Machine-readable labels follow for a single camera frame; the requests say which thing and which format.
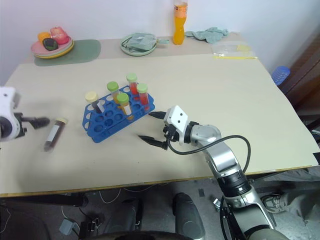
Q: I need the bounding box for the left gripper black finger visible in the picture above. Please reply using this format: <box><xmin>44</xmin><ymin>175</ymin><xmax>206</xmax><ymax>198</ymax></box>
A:
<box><xmin>21</xmin><ymin>115</ymin><xmax>51</xmax><ymax>130</ymax></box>

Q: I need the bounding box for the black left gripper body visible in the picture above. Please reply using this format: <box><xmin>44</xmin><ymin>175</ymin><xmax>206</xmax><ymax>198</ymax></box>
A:
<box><xmin>13</xmin><ymin>112</ymin><xmax>29</xmax><ymax>138</ymax></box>

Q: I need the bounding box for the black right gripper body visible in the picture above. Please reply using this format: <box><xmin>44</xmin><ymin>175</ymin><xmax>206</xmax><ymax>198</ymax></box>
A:
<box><xmin>161</xmin><ymin>123</ymin><xmax>181</xmax><ymax>145</ymax></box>

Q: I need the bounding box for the dark red tube yellow cap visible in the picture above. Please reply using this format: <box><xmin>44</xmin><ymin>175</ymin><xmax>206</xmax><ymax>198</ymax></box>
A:
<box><xmin>43</xmin><ymin>117</ymin><xmax>70</xmax><ymax>153</ymax></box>

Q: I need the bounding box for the blue test tube rack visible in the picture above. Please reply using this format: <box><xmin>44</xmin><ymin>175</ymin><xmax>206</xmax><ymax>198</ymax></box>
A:
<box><xmin>81</xmin><ymin>84</ymin><xmax>156</xmax><ymax>144</ymax></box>

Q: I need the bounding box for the red tube green cap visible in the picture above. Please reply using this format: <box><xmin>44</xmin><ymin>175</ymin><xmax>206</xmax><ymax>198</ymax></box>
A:
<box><xmin>135</xmin><ymin>83</ymin><xmax>151</xmax><ymax>112</ymax></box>
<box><xmin>125</xmin><ymin>72</ymin><xmax>140</xmax><ymax>96</ymax></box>

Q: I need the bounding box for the orange tube green cap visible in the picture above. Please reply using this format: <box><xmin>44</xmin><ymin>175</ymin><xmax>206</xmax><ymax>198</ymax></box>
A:
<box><xmin>116</xmin><ymin>93</ymin><xmax>134</xmax><ymax>121</ymax></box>
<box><xmin>106</xmin><ymin>81</ymin><xmax>121</xmax><ymax>104</ymax></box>

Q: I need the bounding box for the beige table mat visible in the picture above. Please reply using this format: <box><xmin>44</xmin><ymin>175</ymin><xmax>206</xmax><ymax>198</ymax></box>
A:
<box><xmin>0</xmin><ymin>53</ymin><xmax>320</xmax><ymax>198</ymax></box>

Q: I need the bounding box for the dark tube pale yellow cap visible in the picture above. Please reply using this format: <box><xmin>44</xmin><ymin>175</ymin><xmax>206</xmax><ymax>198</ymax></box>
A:
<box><xmin>84</xmin><ymin>91</ymin><xmax>106</xmax><ymax>114</ymax></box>

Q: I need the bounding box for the light green plate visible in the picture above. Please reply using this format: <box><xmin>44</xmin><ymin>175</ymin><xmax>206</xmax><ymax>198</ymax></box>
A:
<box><xmin>120</xmin><ymin>32</ymin><xmax>159</xmax><ymax>57</ymax></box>

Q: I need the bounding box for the yellow plate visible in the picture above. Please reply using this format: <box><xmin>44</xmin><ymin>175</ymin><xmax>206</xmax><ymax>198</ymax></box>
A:
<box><xmin>33</xmin><ymin>41</ymin><xmax>76</xmax><ymax>60</ymax></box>

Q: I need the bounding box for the pink plate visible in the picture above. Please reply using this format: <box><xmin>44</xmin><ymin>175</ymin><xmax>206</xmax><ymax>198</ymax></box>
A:
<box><xmin>30</xmin><ymin>37</ymin><xmax>74</xmax><ymax>57</ymax></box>

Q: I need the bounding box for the light green fabric pouch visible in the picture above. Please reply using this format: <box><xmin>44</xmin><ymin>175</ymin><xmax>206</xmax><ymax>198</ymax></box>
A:
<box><xmin>121</xmin><ymin>32</ymin><xmax>170</xmax><ymax>52</ymax></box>

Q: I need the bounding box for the black green toy fruit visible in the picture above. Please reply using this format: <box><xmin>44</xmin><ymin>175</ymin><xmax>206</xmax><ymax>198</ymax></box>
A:
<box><xmin>42</xmin><ymin>37</ymin><xmax>59</xmax><ymax>51</ymax></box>

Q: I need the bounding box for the dark rounded shape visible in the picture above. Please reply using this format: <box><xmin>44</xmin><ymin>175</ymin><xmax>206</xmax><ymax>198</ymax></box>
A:
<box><xmin>171</xmin><ymin>192</ymin><xmax>208</xmax><ymax>240</ymax></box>

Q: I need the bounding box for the green placemat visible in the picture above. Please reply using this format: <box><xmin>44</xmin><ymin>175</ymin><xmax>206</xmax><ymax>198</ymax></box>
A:
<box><xmin>33</xmin><ymin>38</ymin><xmax>102</xmax><ymax>67</ymax></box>

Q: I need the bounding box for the orange toy fruit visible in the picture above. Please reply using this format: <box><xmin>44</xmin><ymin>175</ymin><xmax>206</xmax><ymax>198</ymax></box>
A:
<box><xmin>37</xmin><ymin>31</ymin><xmax>52</xmax><ymax>44</ymax></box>

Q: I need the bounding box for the pink toy peach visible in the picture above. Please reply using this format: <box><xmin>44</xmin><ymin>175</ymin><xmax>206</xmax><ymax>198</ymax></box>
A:
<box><xmin>49</xmin><ymin>25</ymin><xmax>70</xmax><ymax>46</ymax></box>

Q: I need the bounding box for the orange soda bottle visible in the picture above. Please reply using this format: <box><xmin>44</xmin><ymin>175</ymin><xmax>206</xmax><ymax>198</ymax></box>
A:
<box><xmin>172</xmin><ymin>0</ymin><xmax>189</xmax><ymax>46</ymax></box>

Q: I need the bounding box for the crumpled green cloth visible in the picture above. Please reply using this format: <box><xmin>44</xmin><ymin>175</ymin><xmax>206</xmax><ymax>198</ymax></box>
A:
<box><xmin>185</xmin><ymin>26</ymin><xmax>229</xmax><ymax>44</ymax></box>

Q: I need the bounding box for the yellow plastic strip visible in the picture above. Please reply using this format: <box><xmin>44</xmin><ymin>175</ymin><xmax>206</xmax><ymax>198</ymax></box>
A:
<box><xmin>213</xmin><ymin>55</ymin><xmax>259</xmax><ymax>61</ymax></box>

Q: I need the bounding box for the clear plastic zip bag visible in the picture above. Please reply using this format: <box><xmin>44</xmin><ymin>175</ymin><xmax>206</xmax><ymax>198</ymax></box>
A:
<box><xmin>210</xmin><ymin>41</ymin><xmax>252</xmax><ymax>55</ymax></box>

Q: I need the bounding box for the black box on floor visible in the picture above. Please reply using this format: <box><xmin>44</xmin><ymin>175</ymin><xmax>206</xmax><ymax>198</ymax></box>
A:
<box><xmin>79</xmin><ymin>216</ymin><xmax>106</xmax><ymax>239</ymax></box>

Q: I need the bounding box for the grey foot pedal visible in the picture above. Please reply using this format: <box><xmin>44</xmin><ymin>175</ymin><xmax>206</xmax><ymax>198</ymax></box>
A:
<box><xmin>58</xmin><ymin>217</ymin><xmax>80</xmax><ymax>236</ymax></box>

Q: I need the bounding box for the grey sneaker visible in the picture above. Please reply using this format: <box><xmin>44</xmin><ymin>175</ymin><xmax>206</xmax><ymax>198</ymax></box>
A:
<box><xmin>260</xmin><ymin>193</ymin><xmax>285</xmax><ymax>214</ymax></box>

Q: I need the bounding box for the blue ribbed cylinder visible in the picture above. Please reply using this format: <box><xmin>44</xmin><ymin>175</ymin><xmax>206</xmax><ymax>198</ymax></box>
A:
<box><xmin>271</xmin><ymin>65</ymin><xmax>291</xmax><ymax>86</ymax></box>

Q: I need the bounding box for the grey trouser leg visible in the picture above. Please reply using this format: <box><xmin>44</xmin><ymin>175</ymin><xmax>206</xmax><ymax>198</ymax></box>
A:
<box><xmin>274</xmin><ymin>167</ymin><xmax>320</xmax><ymax>222</ymax></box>

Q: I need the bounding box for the brown wooden cabinet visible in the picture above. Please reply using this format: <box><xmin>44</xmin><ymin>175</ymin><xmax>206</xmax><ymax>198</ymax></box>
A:
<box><xmin>276</xmin><ymin>29</ymin><xmax>320</xmax><ymax>121</ymax></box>

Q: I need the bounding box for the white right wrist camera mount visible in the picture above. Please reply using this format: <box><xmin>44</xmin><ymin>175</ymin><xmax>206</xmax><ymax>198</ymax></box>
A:
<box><xmin>163</xmin><ymin>105</ymin><xmax>192</xmax><ymax>146</ymax></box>

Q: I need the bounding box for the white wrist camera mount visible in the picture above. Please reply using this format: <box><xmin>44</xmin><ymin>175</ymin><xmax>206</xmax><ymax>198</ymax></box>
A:
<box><xmin>0</xmin><ymin>86</ymin><xmax>22</xmax><ymax>142</ymax></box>
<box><xmin>163</xmin><ymin>105</ymin><xmax>192</xmax><ymax>146</ymax></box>

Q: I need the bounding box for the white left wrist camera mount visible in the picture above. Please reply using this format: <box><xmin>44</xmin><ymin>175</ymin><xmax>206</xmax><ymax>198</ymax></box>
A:
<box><xmin>0</xmin><ymin>86</ymin><xmax>22</xmax><ymax>142</ymax></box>

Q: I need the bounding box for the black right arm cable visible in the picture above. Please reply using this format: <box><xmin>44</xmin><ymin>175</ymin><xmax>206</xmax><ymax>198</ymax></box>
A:
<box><xmin>168</xmin><ymin>134</ymin><xmax>252</xmax><ymax>176</ymax></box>

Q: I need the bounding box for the white floor cable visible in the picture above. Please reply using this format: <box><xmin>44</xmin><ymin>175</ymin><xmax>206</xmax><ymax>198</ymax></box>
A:
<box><xmin>99</xmin><ymin>187</ymin><xmax>121</xmax><ymax>204</ymax></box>

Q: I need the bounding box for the black table frame bar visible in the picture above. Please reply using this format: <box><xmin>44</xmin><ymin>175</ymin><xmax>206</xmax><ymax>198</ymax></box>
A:
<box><xmin>0</xmin><ymin>191</ymin><xmax>89</xmax><ymax>209</ymax></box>

